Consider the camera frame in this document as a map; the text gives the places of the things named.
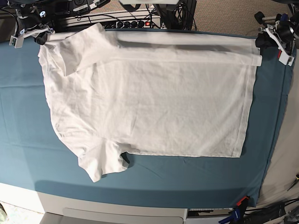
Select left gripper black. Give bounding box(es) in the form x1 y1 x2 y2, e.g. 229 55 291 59
255 22 296 50

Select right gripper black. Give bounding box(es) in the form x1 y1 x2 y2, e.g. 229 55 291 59
20 23 55 45

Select white T-shirt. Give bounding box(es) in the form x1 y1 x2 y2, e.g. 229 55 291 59
38 24 262 182

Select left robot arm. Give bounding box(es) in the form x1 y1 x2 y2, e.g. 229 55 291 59
254 0 299 55

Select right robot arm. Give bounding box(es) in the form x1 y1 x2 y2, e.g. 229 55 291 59
9 4 55 49

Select black power strip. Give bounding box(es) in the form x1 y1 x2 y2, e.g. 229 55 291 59
101 18 161 29

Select teal table cloth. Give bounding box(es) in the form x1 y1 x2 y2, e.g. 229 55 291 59
0 40 293 208

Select orange blue clamp bottom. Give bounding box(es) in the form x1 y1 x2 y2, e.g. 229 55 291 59
218 196 250 224

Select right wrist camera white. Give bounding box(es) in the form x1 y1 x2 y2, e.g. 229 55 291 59
9 35 24 49

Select bundle of black cables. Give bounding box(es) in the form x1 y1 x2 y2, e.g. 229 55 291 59
144 0 198 31

